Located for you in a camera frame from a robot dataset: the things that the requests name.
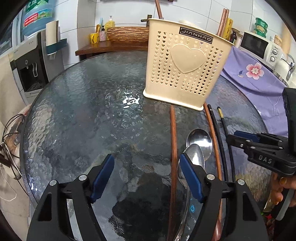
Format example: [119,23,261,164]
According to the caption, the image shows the white kettle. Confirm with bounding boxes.
[273,54,295,83]

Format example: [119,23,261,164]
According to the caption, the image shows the purple floral cloth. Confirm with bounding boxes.
[221,47,288,137]

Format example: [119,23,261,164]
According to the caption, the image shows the steel spoon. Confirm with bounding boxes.
[175,144,204,240]
[186,128,213,161]

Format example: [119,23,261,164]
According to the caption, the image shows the yellow mug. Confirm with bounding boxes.
[90,32,99,44]

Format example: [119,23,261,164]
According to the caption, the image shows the wooden counter shelf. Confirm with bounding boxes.
[75,41,148,61]

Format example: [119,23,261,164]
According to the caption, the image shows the water dispenser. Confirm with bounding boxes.
[14,30,64,101]

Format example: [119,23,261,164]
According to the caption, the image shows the white microwave oven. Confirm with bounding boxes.
[239,32,284,70]

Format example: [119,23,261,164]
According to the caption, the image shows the person right hand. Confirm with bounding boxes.
[270,173,296,205]

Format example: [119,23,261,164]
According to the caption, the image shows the yellow corn package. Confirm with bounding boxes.
[224,18,233,41]

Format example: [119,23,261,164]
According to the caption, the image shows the beige plastic utensil holder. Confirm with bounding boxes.
[143,19,233,111]

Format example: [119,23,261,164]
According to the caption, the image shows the wooden basin sink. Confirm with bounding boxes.
[107,27,149,43]

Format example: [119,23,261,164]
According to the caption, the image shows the yellow soap bottle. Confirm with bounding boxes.
[104,16,115,31]

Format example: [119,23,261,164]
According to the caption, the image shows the blue water bottle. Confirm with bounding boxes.
[22,0,56,36]

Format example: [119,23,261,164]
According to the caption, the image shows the green stacked bowls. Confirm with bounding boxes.
[253,18,268,38]

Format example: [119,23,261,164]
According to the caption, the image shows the black cables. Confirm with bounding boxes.
[1,113,26,181]

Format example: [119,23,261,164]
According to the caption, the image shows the brown wooden chopstick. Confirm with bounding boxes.
[166,105,178,240]
[154,0,163,19]
[203,102,222,240]

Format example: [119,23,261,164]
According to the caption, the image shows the bronze faucet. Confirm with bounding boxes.
[140,15,152,28]

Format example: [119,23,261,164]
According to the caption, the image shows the thin brown chopstick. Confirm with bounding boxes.
[217,9,227,37]
[221,9,230,38]

